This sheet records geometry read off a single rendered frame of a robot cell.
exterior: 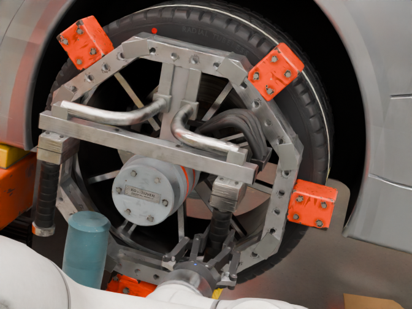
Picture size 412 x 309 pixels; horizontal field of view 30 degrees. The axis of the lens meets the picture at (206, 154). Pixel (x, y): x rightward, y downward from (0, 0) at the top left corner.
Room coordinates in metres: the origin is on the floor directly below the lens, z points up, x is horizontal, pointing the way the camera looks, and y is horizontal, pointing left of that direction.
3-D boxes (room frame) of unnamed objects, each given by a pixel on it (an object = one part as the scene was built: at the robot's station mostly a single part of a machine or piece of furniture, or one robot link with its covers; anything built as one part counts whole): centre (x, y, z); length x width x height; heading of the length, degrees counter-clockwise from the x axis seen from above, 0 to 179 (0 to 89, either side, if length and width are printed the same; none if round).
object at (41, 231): (1.34, 0.28, 0.83); 0.04 x 0.04 x 0.16
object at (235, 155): (1.40, 0.00, 1.03); 0.19 x 0.18 x 0.11; 169
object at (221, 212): (1.27, -0.05, 0.83); 0.04 x 0.04 x 0.16
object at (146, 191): (1.47, 0.09, 0.85); 0.21 x 0.14 x 0.14; 169
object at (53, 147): (1.37, 0.28, 0.93); 0.09 x 0.05 x 0.05; 169
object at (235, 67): (1.54, 0.07, 0.85); 0.54 x 0.07 x 0.54; 79
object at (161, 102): (1.43, 0.19, 1.03); 0.19 x 0.18 x 0.11; 169
